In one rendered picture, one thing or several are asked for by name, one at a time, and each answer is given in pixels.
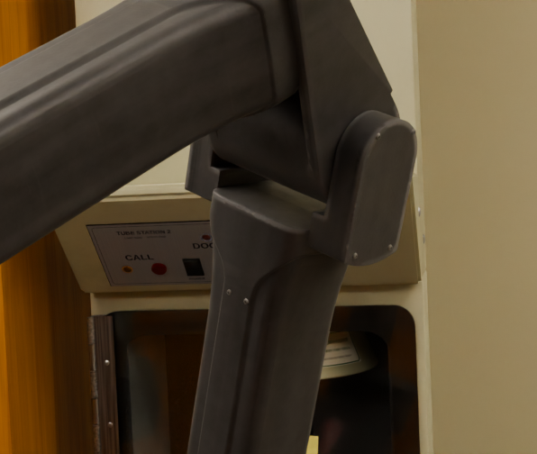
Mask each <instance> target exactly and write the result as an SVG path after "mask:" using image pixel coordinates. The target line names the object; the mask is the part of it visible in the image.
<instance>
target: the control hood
mask: <svg viewBox="0 0 537 454"><path fill-rule="evenodd" d="M210 209H211V201H209V200H207V199H204V198H203V197H201V196H199V195H196V194H193V193H191V192H189V191H187V190H186V189H185V183H172V184H151V185H131V186H123V187H121V188H120V189H118V190H117V191H115V192H113V193H112V194H110V195H109V196H108V197H106V198H104V199H103V200H101V201H100V202H98V203H97V204H94V205H93V206H91V207H90V208H88V209H87V210H85V211H84V212H83V213H81V214H79V215H78V216H76V217H74V218H73V219H71V220H70V221H68V222H66V223H64V224H63V225H61V226H60V227H59V228H58V229H56V230H55V232H56V234H57V236H58V238H59V242H60V244H61V246H62V248H63V250H64V252H65V254H66V257H67V259H68V262H69V265H70V266H71V268H72V270H73V273H74V275H75V277H76V279H77V282H78V284H79V286H80V289H81V290H83V291H85V293H107V292H140V291H173V290H206V289H211V284H187V285H155V286H110V283H109V281H108V278H107V276H106V273H105V271H104V268H103V266H102V263H101V261H100V258H99V257H98V254H97V252H96V248H95V246H94V243H93V242H92V239H91V237H90V235H89V232H88V230H87V227H86V225H89V224H112V223H136V222H182V221H206V220H210ZM420 215H421V208H420V206H419V184H418V176H415V175H414V173H413V176H412V181H411V185H410V190H409V195H408V199H407V203H406V208H405V216H404V220H403V225H402V230H401V233H400V238H399V242H398V247H397V250H396V252H395V253H393V254H392V255H390V256H389V257H387V258H385V259H383V260H381V261H379V262H377V263H374V264H371V265H367V266H360V267H356V266H350V265H349V266H348V267H347V270H346V273H345V276H344V278H343V280H342V283H341V285H342V286H371V285H403V284H418V283H419V281H422V278H423V276H422V253H421V230H420Z"/></svg>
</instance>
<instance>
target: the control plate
mask: <svg viewBox="0 0 537 454"><path fill-rule="evenodd" d="M86 227H87V230H88V232H89V235H90V237H91V239H92V242H93V243H94V246H95V248H96V252H97V254H98V257H99V258H100V261H101V263H102V266H103V268H104V271H105V273H106V276H107V278H108V281H109V283H110V286H155V285H187V284H212V271H213V239H212V240H211V241H203V240H201V238H200V237H201V234H203V233H208V234H210V235H212V237H213V234H212V231H211V226H210V220H206V221H182V222H136V223H112V224H89V225H86ZM182 259H200V261H201V265H202V268H203V271H204V273H205V275H204V276H188V275H187V272H186V269H185V266H184V263H183V260H182ZM155 263H161V264H163V265H165V266H166V267H167V272H166V273H165V274H163V275H157V274H155V273H153V272H152V271H151V266H152V265H153V264H155ZM123 266H131V267H132V268H133V272H132V273H125V272H123V271H122V267H123Z"/></svg>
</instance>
